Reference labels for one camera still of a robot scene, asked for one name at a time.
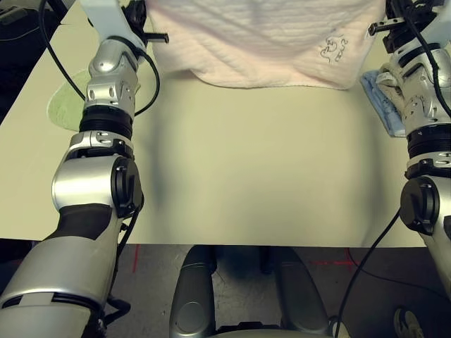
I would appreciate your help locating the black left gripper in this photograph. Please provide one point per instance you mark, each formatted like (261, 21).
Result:
(135, 17)

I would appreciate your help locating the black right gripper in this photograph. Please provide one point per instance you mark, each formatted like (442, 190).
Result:
(401, 38)

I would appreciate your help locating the pink towel with embroidery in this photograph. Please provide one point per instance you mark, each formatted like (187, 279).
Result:
(264, 45)

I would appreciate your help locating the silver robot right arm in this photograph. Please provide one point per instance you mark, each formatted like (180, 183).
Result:
(423, 88)

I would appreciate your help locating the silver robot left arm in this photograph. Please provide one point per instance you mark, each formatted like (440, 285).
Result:
(88, 176)

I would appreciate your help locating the beige folded towel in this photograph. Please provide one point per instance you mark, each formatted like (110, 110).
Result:
(391, 81)

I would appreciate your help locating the light blue folded towel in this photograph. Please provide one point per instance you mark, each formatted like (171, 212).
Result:
(378, 102)

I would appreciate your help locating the green towel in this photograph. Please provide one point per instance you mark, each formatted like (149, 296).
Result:
(63, 109)

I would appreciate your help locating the grey power strip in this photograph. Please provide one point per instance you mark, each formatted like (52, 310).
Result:
(12, 15)

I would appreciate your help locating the grey robot right leg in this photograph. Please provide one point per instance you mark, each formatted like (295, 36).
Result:
(303, 295)

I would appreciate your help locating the grey robot leg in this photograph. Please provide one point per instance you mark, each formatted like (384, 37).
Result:
(303, 295)
(194, 292)

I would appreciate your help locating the grey robot left leg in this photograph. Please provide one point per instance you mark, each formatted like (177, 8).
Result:
(194, 292)

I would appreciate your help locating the grey sneaker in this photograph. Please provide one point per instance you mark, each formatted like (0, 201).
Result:
(407, 324)

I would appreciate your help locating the beige robot torso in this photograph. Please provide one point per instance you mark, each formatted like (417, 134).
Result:
(275, 334)

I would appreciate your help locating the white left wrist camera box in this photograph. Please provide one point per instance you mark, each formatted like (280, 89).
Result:
(105, 17)

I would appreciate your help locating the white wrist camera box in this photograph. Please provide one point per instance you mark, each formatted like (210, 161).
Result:
(442, 28)
(105, 17)

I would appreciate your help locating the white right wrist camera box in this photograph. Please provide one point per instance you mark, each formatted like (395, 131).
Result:
(442, 28)

